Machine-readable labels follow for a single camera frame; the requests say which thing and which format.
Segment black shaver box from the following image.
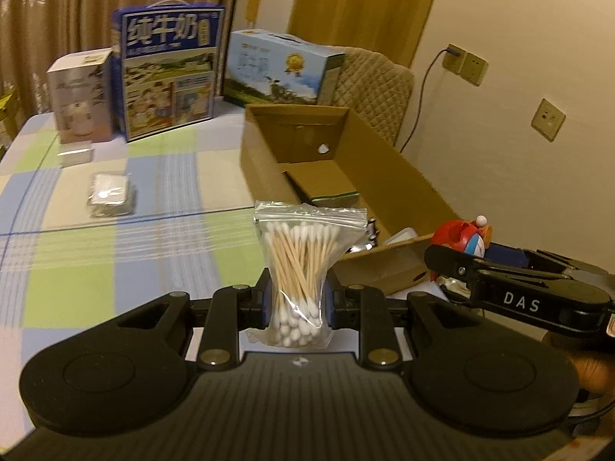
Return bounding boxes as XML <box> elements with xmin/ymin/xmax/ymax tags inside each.
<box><xmin>279</xmin><ymin>159</ymin><xmax>361</xmax><ymax>208</ymax></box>

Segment brown curtain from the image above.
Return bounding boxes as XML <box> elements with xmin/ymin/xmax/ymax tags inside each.
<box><xmin>0</xmin><ymin>0</ymin><xmax>242</xmax><ymax>117</ymax></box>

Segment dark blue milk carton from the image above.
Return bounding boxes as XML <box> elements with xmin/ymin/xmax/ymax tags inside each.
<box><xmin>110</xmin><ymin>0</ymin><xmax>224</xmax><ymax>142</ymax></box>

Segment clear plastic cylinder case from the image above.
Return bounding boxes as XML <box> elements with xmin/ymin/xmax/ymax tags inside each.
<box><xmin>57</xmin><ymin>147</ymin><xmax>94</xmax><ymax>167</ymax></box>

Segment bag of cotton swabs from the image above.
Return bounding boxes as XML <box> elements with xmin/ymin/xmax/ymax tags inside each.
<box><xmin>248</xmin><ymin>201</ymin><xmax>368</xmax><ymax>348</ymax></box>

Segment open cardboard box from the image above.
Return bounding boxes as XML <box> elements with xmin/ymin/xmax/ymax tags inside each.
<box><xmin>241</xmin><ymin>104</ymin><xmax>458</xmax><ymax>295</ymax></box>

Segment clear box white pads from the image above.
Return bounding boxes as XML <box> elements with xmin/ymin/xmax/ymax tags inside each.
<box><xmin>88</xmin><ymin>173</ymin><xmax>136</xmax><ymax>217</ymax></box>

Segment red Doraemon toy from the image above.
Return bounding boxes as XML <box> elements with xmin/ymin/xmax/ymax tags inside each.
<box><xmin>424</xmin><ymin>216</ymin><xmax>493</xmax><ymax>281</ymax></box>

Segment black power cord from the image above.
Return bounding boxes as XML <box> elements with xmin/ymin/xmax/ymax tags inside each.
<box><xmin>399</xmin><ymin>47</ymin><xmax>450</xmax><ymax>155</ymax></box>

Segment black toy car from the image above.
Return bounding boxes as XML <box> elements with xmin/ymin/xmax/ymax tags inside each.
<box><xmin>349</xmin><ymin>217</ymin><xmax>379</xmax><ymax>253</ymax></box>

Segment cardboard boxes with tissues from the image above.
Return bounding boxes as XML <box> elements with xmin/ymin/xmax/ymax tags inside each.
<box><xmin>1</xmin><ymin>86</ymin><xmax>23</xmax><ymax>143</ymax></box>

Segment beige quilted chair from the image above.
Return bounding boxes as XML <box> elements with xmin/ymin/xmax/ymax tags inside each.
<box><xmin>331</xmin><ymin>47</ymin><xmax>415</xmax><ymax>146</ymax></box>

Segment white square night light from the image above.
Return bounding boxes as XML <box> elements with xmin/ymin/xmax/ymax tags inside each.
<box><xmin>382</xmin><ymin>227</ymin><xmax>418</xmax><ymax>245</ymax></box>

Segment white humidifier box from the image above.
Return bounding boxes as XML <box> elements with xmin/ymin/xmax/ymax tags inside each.
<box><xmin>47</xmin><ymin>48</ymin><xmax>115</xmax><ymax>144</ymax></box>

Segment light blue milk carton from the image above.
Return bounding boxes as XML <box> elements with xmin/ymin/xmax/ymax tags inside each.
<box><xmin>223</xmin><ymin>29</ymin><xmax>345</xmax><ymax>106</ymax></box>

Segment checked bed sheet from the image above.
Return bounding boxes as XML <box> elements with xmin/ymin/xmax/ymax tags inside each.
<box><xmin>1</xmin><ymin>102</ymin><xmax>263</xmax><ymax>448</ymax></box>

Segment wall power socket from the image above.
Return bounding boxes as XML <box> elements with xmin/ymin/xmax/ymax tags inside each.
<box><xmin>442</xmin><ymin>44</ymin><xmax>489</xmax><ymax>86</ymax></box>

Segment person's right hand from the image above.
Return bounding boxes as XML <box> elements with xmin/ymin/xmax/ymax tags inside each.
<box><xmin>542</xmin><ymin>332</ymin><xmax>615</xmax><ymax>395</ymax></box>

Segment wooden door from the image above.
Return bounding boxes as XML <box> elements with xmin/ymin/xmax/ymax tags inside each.
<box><xmin>288</xmin><ymin>0</ymin><xmax>434</xmax><ymax>67</ymax></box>

